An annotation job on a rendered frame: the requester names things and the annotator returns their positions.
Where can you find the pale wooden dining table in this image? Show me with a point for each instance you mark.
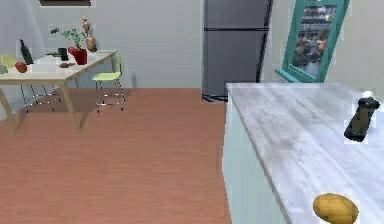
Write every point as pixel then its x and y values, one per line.
pixel 50 71

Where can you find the dark framed wall picture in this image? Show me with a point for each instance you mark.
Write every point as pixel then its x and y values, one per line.
pixel 65 2

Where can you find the grey fridge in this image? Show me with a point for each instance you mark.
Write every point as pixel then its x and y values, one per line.
pixel 233 50

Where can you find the black pepper mill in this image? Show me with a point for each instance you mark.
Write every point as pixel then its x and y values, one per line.
pixel 360 118

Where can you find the black cup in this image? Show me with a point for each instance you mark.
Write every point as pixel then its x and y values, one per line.
pixel 63 54

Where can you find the yellow potato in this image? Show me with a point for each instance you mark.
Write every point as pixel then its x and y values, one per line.
pixel 335 208

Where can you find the teal framed window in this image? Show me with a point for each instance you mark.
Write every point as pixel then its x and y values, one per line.
pixel 311 40

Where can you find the brown flat object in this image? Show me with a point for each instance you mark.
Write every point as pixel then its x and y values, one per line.
pixel 66 65

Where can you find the dark green bottle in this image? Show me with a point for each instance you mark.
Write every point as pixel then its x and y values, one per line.
pixel 25 53

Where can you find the pale kitchen counter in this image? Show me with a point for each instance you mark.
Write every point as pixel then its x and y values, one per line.
pixel 300 140

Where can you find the red apple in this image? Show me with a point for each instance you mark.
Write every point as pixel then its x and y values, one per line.
pixel 21 67

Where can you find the house plant in red pot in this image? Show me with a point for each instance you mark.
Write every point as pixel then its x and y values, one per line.
pixel 78 50

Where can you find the green chair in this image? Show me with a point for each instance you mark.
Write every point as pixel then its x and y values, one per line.
pixel 8 61

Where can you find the brown vase with flowers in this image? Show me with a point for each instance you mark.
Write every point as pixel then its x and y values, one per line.
pixel 90 40

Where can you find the green seat metal stool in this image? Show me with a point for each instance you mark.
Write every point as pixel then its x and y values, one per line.
pixel 108 80

